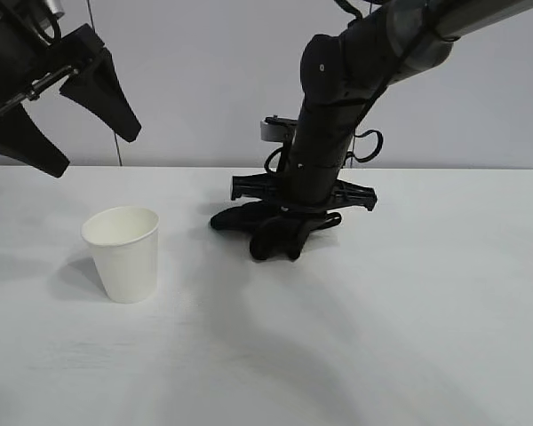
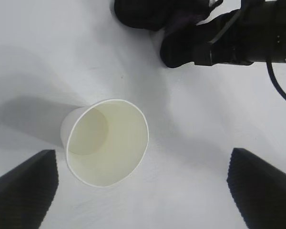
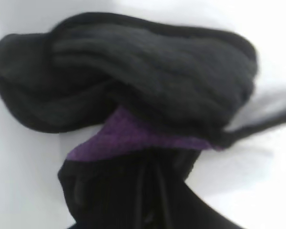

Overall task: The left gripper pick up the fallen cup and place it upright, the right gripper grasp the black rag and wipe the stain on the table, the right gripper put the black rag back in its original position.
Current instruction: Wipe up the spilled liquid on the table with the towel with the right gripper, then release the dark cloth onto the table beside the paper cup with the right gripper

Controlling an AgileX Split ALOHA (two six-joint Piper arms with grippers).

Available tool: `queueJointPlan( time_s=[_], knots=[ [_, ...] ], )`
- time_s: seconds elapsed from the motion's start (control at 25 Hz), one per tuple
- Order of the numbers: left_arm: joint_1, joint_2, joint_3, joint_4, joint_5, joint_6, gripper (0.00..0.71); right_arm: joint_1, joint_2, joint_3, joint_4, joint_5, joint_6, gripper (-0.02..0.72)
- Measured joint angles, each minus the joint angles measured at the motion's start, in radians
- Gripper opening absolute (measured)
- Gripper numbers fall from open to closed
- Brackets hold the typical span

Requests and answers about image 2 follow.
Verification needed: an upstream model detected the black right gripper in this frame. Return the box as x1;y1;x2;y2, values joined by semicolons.
188;0;277;66

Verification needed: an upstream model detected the white paper cup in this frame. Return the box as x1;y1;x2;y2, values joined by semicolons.
60;98;150;188

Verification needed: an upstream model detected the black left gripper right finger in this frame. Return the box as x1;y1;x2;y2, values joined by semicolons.
226;147;286;229

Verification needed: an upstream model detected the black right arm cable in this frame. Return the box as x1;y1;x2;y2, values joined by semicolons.
266;58;286;108

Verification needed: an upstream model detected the black cloth with purple trim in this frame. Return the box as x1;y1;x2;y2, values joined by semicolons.
113;0;224;69

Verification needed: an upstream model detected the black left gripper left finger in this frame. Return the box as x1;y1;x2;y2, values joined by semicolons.
0;149;59;229

